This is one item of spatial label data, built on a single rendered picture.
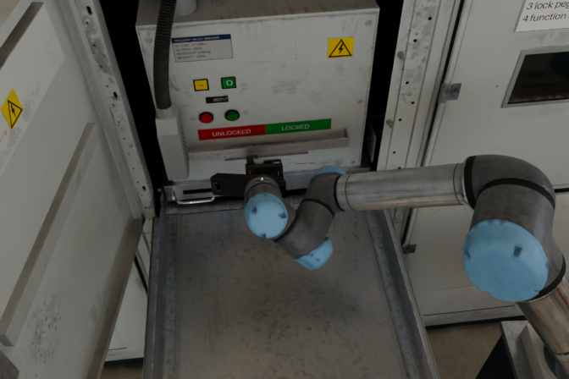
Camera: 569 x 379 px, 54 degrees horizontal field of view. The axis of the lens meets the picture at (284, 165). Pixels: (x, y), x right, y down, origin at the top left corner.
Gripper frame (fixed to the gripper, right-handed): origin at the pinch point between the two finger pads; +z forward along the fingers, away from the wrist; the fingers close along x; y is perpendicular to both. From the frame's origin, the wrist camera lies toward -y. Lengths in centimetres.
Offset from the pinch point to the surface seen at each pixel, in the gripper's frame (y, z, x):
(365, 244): 27.4, -3.8, -22.1
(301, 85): 13.3, -5.0, 19.3
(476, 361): 78, 38, -95
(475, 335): 81, 47, -90
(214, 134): -7.5, 1.6, 7.7
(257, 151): 2.4, -0.5, 3.5
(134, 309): -39, 30, -54
